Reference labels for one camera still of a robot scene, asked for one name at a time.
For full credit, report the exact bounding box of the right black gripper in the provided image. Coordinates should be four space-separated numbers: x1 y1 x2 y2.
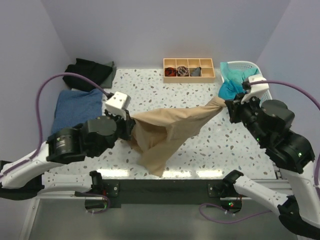
224 89 269 144

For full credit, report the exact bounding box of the beige t shirt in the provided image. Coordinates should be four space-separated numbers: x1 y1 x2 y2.
128 96 226 177

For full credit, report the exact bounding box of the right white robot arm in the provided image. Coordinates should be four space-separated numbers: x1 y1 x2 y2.
221 93 320 240

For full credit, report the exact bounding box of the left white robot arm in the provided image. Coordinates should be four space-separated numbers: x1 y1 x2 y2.
0 111 136 201

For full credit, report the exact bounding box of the blue folded t shirt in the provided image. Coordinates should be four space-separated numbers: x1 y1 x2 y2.
51 89 103 134

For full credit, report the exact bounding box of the blue t shirt in basket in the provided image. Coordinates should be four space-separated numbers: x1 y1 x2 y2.
218 81 245 100

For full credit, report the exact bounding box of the grey folded t shirt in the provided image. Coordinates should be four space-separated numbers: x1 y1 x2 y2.
100 61 117 89

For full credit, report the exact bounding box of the teal t shirt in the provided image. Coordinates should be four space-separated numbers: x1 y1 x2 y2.
220 62 257 85

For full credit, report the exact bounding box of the white plastic laundry basket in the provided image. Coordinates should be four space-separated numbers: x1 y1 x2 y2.
227 60 273 102

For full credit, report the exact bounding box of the black folded t shirt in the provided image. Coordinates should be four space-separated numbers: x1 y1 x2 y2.
62 58 113 92

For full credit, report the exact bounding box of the dark grey rolled sock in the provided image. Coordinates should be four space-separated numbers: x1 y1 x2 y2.
190 67 202 77

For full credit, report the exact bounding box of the brown patterned rolled sock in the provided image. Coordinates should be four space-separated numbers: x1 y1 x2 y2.
176 65 190 77

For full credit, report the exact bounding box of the red black rolled sock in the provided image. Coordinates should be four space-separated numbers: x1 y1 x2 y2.
164 67 177 77

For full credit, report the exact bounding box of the wooden compartment tray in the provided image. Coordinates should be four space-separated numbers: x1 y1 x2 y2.
163 58 216 84

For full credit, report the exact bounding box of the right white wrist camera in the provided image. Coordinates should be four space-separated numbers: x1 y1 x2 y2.
241 74 269 104

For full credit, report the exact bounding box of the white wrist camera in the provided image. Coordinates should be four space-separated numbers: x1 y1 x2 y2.
105 91 131 120
241 74 269 104

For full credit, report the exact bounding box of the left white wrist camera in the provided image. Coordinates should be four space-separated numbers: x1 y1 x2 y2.
105 91 131 120

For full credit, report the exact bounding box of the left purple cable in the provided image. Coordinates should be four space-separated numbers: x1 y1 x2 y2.
0 72 115 181

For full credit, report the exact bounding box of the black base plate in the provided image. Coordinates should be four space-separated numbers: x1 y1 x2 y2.
74 178 253 210

